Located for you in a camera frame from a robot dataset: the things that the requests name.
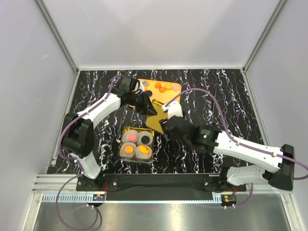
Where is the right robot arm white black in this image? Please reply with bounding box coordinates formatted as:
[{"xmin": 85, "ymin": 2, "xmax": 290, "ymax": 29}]
[{"xmin": 159, "ymin": 116, "xmax": 295, "ymax": 191}]

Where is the white paper cup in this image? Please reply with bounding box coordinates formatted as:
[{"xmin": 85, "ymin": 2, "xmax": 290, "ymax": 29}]
[
  {"xmin": 137, "ymin": 131, "xmax": 153, "ymax": 145},
  {"xmin": 135, "ymin": 145, "xmax": 153, "ymax": 160},
  {"xmin": 119, "ymin": 142, "xmax": 136, "ymax": 158},
  {"xmin": 122, "ymin": 129, "xmax": 139, "ymax": 143}
]

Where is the aluminium frame rail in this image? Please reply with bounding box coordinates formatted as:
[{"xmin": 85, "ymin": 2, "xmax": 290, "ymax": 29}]
[{"xmin": 32, "ymin": 174, "xmax": 289, "ymax": 206}]

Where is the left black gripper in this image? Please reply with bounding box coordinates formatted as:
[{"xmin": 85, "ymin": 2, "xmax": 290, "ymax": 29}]
[{"xmin": 129, "ymin": 91, "xmax": 157, "ymax": 116}]

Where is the orange fish cookie top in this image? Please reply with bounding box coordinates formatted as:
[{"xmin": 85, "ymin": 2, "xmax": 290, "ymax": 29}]
[{"xmin": 139, "ymin": 145, "xmax": 150, "ymax": 155}]

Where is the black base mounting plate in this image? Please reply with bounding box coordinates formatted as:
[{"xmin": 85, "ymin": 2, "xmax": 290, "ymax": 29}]
[{"xmin": 76, "ymin": 173, "xmax": 246, "ymax": 193}]

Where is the white paper cup front right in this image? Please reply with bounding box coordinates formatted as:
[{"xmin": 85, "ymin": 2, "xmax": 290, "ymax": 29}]
[{"xmin": 135, "ymin": 145, "xmax": 153, "ymax": 160}]

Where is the white paper cup back right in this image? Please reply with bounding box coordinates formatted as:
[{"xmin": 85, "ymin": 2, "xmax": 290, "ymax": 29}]
[{"xmin": 137, "ymin": 131, "xmax": 153, "ymax": 145}]

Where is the orange round cookie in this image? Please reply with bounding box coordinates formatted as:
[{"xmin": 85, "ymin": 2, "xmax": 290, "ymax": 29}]
[
  {"xmin": 124, "ymin": 145, "xmax": 135, "ymax": 154},
  {"xmin": 165, "ymin": 83, "xmax": 172, "ymax": 90}
]

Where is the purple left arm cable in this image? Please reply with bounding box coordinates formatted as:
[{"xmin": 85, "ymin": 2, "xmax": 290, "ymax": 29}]
[{"xmin": 55, "ymin": 75, "xmax": 126, "ymax": 229}]

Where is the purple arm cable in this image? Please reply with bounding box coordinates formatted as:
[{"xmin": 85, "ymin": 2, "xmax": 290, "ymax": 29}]
[
  {"xmin": 55, "ymin": 75, "xmax": 126, "ymax": 229},
  {"xmin": 165, "ymin": 88, "xmax": 308, "ymax": 209}
]

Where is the pink round cookie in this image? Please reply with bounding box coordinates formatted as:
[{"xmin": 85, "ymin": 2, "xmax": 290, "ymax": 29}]
[
  {"xmin": 128, "ymin": 133, "xmax": 138, "ymax": 142},
  {"xmin": 172, "ymin": 85, "xmax": 180, "ymax": 91}
]

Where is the orange scalloped cookie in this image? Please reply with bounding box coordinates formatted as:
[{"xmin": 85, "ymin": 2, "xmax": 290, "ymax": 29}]
[{"xmin": 159, "ymin": 87, "xmax": 166, "ymax": 93}]

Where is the gold tin lid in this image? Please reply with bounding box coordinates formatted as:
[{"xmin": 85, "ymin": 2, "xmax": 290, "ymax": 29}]
[{"xmin": 145, "ymin": 100, "xmax": 168, "ymax": 134}]

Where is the gold cookie tin box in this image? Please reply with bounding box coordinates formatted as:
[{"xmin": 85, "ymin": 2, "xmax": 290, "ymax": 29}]
[{"xmin": 118, "ymin": 127, "xmax": 154, "ymax": 163}]

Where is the white paper cup front left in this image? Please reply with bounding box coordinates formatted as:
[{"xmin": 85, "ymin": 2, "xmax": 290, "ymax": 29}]
[{"xmin": 119, "ymin": 142, "xmax": 136, "ymax": 158}]

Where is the orange plastic tray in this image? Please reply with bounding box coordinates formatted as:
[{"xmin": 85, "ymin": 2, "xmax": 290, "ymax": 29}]
[{"xmin": 139, "ymin": 79, "xmax": 181, "ymax": 104}]

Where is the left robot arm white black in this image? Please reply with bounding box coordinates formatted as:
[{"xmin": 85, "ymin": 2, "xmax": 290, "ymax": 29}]
[{"xmin": 57, "ymin": 75, "xmax": 157, "ymax": 191}]

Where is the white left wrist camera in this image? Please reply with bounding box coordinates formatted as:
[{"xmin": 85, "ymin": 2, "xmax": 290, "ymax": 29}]
[{"xmin": 134, "ymin": 80, "xmax": 147, "ymax": 94}]

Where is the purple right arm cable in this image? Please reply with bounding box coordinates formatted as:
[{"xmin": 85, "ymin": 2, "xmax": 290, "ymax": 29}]
[{"xmin": 165, "ymin": 88, "xmax": 308, "ymax": 209}]

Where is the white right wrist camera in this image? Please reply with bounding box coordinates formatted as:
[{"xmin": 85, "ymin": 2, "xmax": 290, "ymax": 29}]
[{"xmin": 162, "ymin": 101, "xmax": 183, "ymax": 119}]

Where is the white paper cup back left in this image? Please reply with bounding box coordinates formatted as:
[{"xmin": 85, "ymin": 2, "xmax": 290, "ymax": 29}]
[{"xmin": 122, "ymin": 129, "xmax": 139, "ymax": 143}]

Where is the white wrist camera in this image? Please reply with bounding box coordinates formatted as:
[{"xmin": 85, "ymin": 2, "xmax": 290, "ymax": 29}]
[
  {"xmin": 134, "ymin": 80, "xmax": 147, "ymax": 94},
  {"xmin": 162, "ymin": 101, "xmax": 183, "ymax": 119}
]

